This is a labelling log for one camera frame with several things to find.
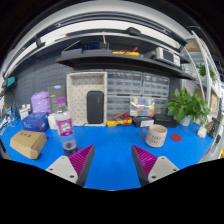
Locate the clear drawer organizer cabinet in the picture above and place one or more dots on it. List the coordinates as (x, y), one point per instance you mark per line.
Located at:
(123, 85)

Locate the red round coaster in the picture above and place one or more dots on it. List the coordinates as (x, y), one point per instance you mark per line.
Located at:
(176, 137)

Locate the beige ceramic mug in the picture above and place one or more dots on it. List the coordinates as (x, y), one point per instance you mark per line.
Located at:
(155, 135)

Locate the plastic bottle purple label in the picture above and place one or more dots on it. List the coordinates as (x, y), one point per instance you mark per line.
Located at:
(65, 127)

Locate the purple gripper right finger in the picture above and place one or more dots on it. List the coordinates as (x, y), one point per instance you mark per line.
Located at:
(149, 167)

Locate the colourful parts box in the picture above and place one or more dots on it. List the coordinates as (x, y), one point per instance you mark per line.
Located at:
(140, 106)

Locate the black wall shelf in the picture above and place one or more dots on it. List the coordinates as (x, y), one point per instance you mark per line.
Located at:
(95, 52)

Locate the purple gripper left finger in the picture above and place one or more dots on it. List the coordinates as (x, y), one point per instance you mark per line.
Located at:
(74, 168)

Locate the black speaker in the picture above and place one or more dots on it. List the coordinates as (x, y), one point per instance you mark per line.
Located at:
(95, 107)

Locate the black box white label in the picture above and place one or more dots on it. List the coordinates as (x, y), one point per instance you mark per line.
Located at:
(143, 121)

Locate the blue tissue box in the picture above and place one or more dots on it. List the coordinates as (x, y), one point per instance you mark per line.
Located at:
(37, 122)

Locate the white oscilloscope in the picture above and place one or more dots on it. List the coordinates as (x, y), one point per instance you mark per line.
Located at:
(167, 56)

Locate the dark grey carton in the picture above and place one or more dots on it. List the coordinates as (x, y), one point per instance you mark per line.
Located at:
(55, 92)

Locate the yellow red multimeter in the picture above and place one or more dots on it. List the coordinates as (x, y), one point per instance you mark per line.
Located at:
(123, 119)

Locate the green potted plant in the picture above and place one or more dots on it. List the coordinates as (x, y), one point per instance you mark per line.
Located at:
(182, 104)

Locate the brown cardboard box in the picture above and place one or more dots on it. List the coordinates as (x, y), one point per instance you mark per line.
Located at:
(28, 143)

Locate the small white box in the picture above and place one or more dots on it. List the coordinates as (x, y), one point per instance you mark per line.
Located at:
(52, 122)

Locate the white power adapter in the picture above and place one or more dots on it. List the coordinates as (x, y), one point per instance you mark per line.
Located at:
(202, 131)

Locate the yellow tool on shelf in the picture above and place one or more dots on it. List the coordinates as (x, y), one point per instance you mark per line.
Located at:
(130, 53)

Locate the purple plastic bag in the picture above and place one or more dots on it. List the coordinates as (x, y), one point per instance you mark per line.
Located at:
(40, 102)

